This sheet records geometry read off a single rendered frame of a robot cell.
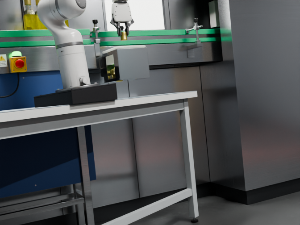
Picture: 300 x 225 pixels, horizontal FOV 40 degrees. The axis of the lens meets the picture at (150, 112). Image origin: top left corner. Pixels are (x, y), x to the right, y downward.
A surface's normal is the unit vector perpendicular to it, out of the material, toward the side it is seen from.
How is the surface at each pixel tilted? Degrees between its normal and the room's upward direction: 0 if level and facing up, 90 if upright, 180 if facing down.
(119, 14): 94
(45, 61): 90
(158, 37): 90
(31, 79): 90
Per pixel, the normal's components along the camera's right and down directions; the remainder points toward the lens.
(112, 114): 0.77, -0.04
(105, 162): 0.45, 0.00
